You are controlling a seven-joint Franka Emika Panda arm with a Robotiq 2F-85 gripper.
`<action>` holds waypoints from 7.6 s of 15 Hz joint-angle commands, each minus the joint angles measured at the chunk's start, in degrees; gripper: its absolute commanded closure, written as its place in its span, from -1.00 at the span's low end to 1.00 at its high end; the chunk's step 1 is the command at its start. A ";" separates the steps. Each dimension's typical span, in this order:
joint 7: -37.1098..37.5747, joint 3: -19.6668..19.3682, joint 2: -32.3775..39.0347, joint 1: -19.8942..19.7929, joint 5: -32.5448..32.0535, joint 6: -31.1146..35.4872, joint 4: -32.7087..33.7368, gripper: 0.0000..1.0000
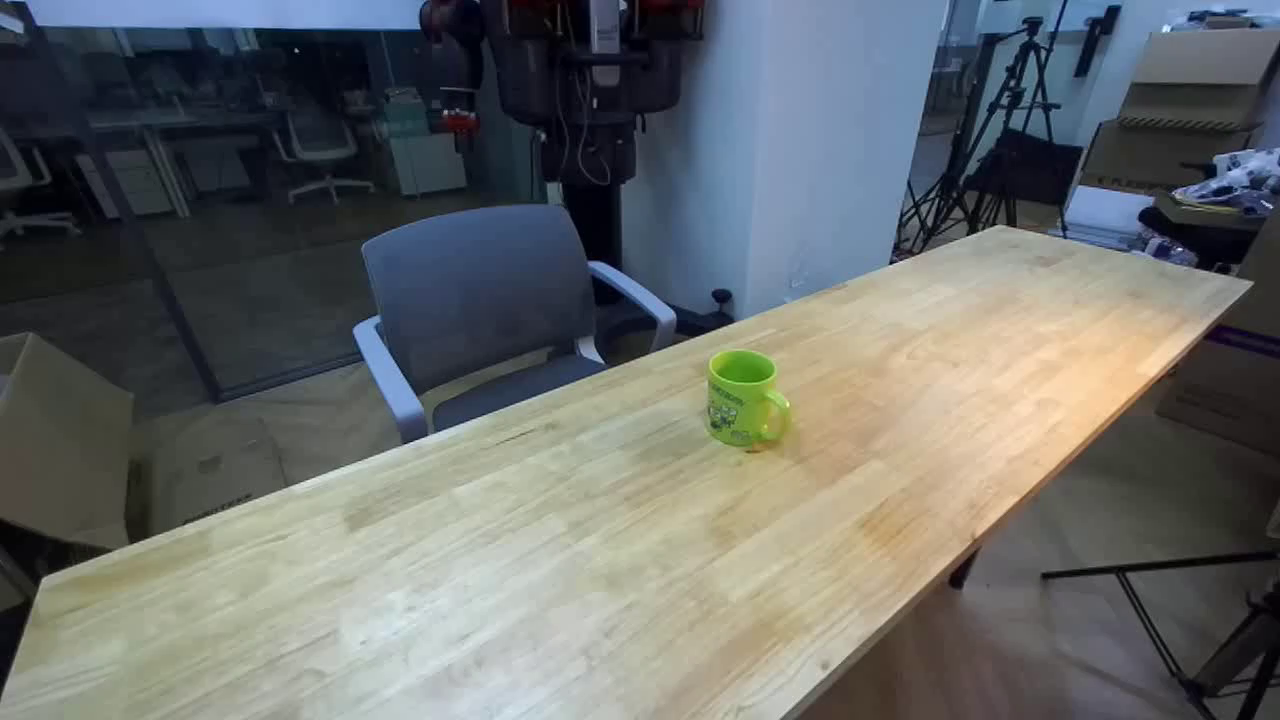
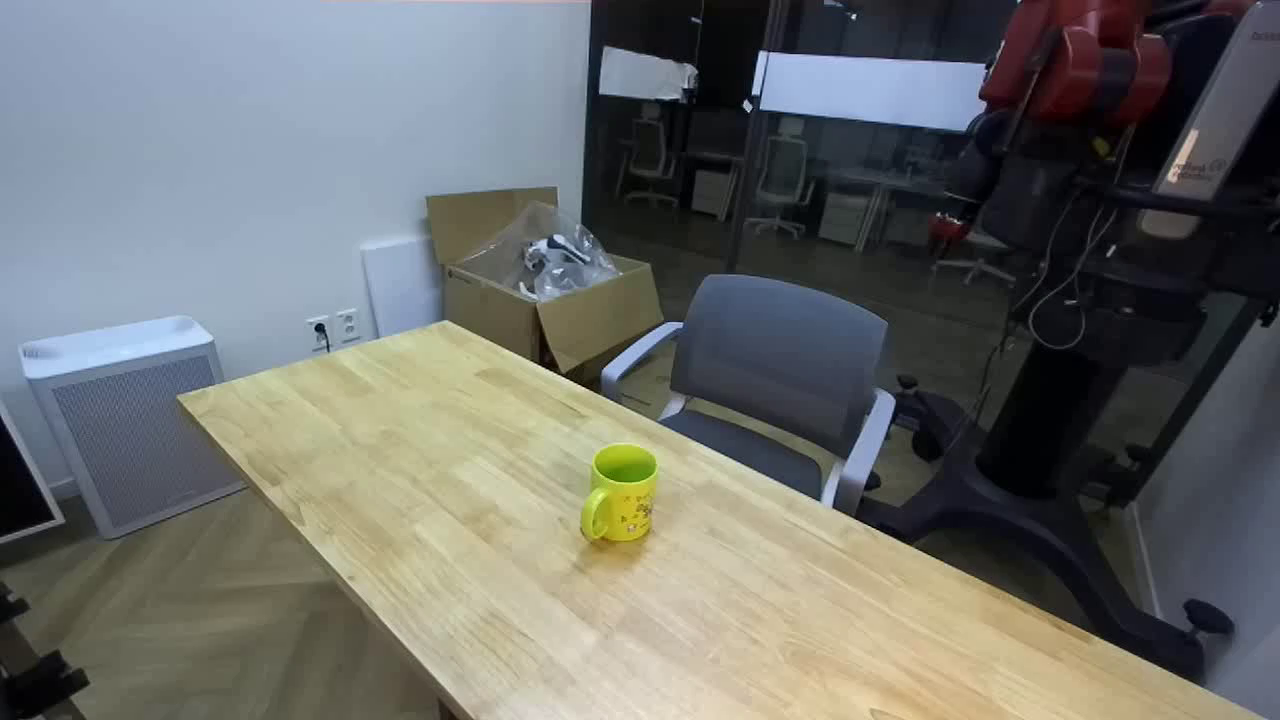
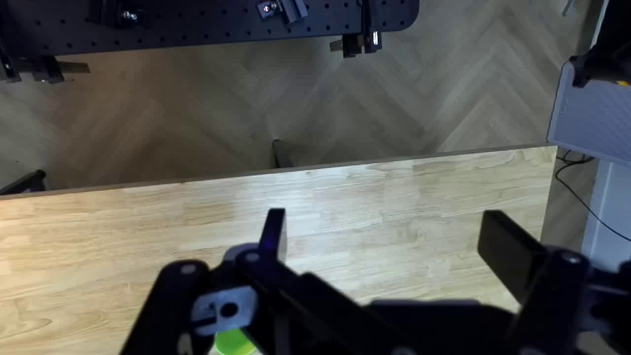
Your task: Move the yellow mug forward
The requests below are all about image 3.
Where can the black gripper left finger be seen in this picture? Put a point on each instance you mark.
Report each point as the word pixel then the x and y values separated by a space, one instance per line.
pixel 273 229

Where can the yellow-green plastic mug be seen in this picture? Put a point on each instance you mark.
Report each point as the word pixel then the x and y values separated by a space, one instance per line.
pixel 232 343

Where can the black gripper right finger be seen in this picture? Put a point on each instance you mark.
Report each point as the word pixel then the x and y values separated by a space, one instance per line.
pixel 510 248

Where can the black perforated breadboard table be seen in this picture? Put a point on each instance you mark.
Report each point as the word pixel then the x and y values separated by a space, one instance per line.
pixel 198 21

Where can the grey white cabinet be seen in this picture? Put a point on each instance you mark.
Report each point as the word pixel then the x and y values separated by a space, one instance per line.
pixel 588 114

